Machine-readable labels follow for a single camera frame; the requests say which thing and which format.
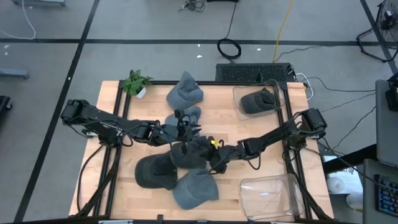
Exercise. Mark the black keyboard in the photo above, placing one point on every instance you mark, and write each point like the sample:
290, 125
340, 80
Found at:
387, 197

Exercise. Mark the light grey cap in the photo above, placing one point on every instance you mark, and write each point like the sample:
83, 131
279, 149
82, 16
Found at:
185, 93
195, 112
196, 189

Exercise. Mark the green plant in white pot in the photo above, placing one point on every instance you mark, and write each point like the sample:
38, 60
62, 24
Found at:
134, 84

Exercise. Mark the white box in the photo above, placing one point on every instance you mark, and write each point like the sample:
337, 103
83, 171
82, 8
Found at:
342, 182

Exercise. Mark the grey floor bar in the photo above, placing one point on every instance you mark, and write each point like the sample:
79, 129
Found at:
14, 73

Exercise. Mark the yellow tape tag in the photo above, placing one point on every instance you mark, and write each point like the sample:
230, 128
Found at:
214, 143

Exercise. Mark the clear plastic bin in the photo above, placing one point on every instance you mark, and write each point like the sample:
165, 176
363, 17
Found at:
237, 93
267, 199

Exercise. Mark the large black monitor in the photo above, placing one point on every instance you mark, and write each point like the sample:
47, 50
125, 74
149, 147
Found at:
392, 96

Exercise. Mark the black floor fan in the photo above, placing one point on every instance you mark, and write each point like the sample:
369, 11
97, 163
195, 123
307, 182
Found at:
388, 18

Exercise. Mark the black computer tower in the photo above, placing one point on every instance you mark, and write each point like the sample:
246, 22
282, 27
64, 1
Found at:
255, 72

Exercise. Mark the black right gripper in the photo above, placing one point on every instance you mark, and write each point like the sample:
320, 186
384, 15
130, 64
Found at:
228, 154

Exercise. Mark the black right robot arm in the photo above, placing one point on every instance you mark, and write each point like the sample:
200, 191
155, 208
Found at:
273, 137

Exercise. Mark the grey desk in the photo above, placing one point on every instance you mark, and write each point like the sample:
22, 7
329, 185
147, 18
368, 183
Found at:
385, 137

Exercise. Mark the dark desk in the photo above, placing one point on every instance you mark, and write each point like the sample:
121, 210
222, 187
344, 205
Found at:
370, 199

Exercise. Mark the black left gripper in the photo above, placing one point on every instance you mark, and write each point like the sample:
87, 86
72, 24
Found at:
168, 133

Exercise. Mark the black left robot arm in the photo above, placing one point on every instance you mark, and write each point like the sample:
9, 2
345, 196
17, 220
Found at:
102, 121

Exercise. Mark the black metal table frame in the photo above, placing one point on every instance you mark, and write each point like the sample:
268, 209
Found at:
155, 82

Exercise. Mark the grey desk foot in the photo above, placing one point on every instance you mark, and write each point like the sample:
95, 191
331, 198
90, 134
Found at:
40, 2

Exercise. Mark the black chair base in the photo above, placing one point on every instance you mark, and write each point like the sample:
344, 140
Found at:
3, 105

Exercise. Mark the dark grey cap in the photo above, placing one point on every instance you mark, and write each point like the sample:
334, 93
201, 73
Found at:
189, 157
256, 102
155, 171

